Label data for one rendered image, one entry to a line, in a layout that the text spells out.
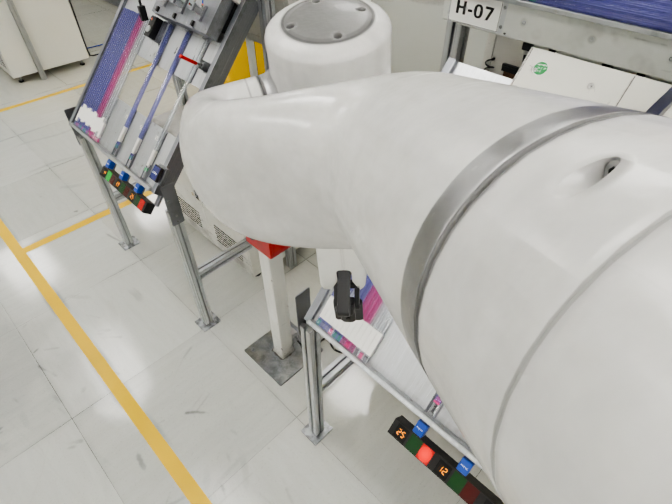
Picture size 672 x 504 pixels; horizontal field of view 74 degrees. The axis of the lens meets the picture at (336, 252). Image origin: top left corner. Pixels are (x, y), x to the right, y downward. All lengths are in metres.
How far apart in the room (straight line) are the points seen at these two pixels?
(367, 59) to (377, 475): 1.56
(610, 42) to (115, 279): 2.18
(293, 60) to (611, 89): 0.74
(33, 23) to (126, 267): 2.81
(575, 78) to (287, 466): 1.44
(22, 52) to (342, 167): 4.71
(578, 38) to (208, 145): 0.85
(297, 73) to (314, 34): 0.03
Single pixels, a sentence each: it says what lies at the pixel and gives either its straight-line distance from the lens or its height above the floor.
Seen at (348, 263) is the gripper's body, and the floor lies 1.33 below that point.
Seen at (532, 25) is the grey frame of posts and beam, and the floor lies 1.34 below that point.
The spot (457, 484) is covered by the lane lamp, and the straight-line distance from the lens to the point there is 1.06.
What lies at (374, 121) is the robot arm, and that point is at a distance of 0.17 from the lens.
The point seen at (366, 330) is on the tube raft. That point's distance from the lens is 1.06.
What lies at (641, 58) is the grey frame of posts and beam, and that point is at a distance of 0.99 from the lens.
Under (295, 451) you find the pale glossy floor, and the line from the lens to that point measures 1.77.
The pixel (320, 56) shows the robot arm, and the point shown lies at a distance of 0.29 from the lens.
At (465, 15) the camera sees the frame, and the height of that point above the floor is 1.33.
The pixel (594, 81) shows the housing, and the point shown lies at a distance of 0.97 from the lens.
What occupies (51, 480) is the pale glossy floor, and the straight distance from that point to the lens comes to 1.98.
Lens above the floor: 1.63
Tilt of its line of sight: 44 degrees down
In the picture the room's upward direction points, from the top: straight up
